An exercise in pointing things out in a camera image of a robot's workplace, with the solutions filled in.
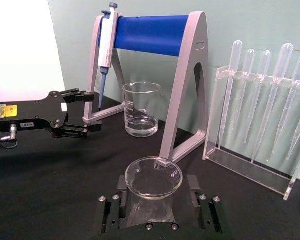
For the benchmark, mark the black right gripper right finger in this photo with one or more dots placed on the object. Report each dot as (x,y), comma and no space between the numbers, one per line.
(210,212)

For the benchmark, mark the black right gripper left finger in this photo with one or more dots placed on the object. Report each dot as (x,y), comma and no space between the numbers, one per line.
(112,212)

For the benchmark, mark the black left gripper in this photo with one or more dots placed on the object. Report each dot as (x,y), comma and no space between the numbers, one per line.
(37,116)

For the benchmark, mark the clear glass conical flask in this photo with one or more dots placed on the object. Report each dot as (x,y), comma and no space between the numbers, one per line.
(153,202)

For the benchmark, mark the clear acrylic pipette rack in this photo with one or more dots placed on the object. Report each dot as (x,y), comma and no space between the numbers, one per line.
(242,170)

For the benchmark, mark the clear glass beaker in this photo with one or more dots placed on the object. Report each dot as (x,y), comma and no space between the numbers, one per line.
(141,128)

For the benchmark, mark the white and blue micropipette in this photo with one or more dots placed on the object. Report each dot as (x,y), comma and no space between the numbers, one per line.
(106,50)

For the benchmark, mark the black table cloth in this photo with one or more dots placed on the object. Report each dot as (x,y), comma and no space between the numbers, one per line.
(40,187)

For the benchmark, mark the white backdrop panel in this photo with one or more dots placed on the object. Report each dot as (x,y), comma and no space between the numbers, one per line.
(22,45)

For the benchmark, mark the grey stand with blue roll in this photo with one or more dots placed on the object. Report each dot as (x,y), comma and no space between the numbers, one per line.
(150,32)

